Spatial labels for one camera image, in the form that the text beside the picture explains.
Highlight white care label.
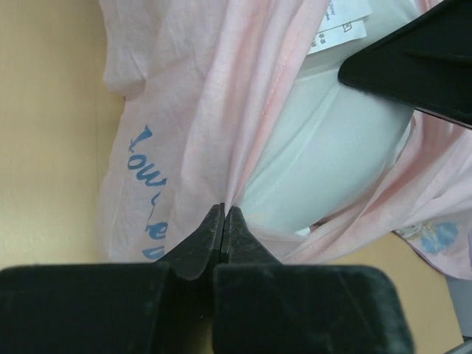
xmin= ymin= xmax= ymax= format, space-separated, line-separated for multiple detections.
xmin=308 ymin=0 xmax=372 ymax=55

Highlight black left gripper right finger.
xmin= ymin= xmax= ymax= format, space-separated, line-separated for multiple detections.
xmin=212 ymin=207 xmax=414 ymax=353

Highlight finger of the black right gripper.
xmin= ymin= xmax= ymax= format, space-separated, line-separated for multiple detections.
xmin=338 ymin=0 xmax=471 ymax=128

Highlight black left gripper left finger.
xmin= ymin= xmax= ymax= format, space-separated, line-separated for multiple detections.
xmin=1 ymin=204 xmax=224 ymax=353

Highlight pink printed pillowcase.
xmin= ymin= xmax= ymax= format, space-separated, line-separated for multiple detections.
xmin=97 ymin=1 xmax=471 ymax=280

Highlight white pillow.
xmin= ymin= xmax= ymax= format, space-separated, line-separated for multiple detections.
xmin=239 ymin=0 xmax=422 ymax=235

